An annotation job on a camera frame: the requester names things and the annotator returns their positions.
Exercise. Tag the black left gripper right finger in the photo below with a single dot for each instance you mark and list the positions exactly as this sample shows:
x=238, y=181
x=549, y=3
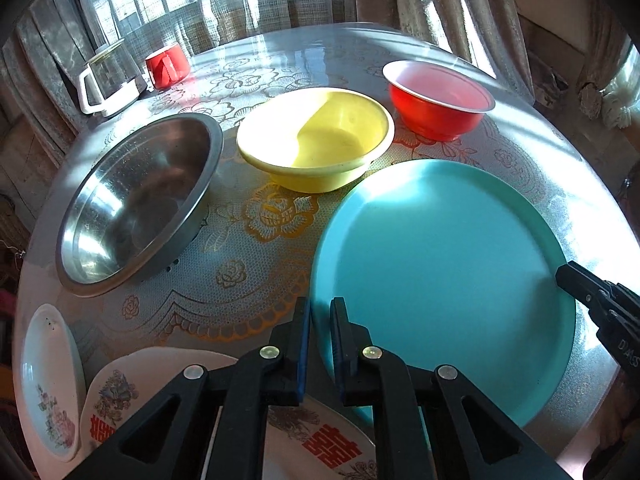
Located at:
x=429, y=424

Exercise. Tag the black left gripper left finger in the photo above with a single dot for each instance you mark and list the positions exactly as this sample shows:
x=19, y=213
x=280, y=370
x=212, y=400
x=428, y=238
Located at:
x=210, y=423

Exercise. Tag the white floral oval dish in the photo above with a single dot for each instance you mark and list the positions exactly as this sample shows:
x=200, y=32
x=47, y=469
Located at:
x=53, y=382

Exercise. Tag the white plate red characters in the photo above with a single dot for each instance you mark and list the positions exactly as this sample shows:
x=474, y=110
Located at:
x=309, y=441

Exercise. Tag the large teal plate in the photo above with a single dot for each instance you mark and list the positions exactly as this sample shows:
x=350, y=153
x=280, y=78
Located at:
x=447, y=264

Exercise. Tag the stainless steel bowl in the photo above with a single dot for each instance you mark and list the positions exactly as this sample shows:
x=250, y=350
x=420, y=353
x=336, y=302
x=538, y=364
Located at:
x=140, y=205

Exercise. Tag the red plastic bowl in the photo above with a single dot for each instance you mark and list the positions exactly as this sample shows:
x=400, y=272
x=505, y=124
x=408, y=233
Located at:
x=434, y=101

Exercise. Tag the yellow plastic bowl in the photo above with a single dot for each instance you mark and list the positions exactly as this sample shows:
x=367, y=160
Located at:
x=315, y=140

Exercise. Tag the lace patterned table cover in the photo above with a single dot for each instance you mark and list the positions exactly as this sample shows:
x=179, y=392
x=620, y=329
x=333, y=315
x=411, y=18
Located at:
x=251, y=257

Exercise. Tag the beige curtain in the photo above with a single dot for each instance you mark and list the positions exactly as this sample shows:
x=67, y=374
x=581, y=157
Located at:
x=485, y=33

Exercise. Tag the white glass kettle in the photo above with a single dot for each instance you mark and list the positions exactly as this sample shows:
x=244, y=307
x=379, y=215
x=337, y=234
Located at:
x=110, y=81

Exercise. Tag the red mug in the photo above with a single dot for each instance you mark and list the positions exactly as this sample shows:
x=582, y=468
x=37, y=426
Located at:
x=167, y=66

